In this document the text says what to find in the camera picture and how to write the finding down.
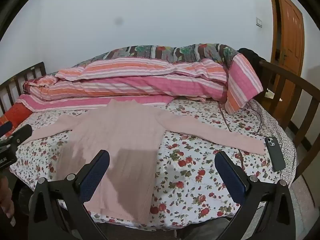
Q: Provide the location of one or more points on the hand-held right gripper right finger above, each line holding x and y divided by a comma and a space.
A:
230, 177

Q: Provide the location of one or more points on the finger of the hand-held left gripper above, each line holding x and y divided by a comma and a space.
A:
5, 128
22, 133

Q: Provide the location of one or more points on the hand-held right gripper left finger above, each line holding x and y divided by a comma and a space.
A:
96, 175

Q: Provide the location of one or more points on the pink knit sweater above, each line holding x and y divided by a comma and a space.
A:
120, 135

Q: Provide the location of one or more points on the person's left hand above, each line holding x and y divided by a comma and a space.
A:
5, 197

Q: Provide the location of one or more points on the red pillow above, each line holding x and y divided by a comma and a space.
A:
17, 111

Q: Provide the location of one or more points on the floral bed sheet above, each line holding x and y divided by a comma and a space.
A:
195, 155

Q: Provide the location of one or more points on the wooden headboard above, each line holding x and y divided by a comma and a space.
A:
15, 80

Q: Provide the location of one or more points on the dark smartphone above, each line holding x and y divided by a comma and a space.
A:
275, 155

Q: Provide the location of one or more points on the pink striped quilt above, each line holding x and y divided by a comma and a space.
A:
150, 85

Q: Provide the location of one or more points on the dark clothing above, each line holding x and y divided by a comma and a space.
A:
250, 53

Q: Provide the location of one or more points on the patchwork floral quilt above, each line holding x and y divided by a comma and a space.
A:
175, 51

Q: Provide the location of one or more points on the wooden door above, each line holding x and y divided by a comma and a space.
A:
290, 42

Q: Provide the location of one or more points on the white wall switch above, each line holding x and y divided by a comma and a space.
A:
259, 22

